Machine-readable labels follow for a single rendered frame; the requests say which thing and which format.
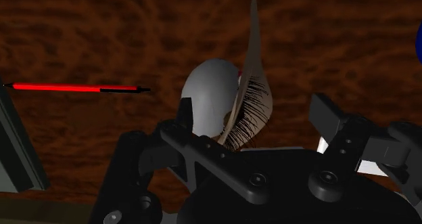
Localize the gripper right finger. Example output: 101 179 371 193
308 93 422 212

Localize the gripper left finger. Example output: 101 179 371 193
88 97 275 224

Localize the white egg-shaped object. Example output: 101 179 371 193
181 58 242 140

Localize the blue round object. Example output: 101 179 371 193
415 21 422 66

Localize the red and black pen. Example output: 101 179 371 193
3 82 151 94

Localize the grey-green flat panel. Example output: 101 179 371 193
0 81 51 194

